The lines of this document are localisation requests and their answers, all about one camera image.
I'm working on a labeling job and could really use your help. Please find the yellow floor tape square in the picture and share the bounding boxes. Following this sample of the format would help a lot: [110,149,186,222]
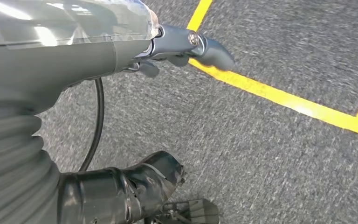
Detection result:
[186,0,358,137]

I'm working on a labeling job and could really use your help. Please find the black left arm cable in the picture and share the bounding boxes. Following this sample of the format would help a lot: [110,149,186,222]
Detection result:
[78,78,105,173]

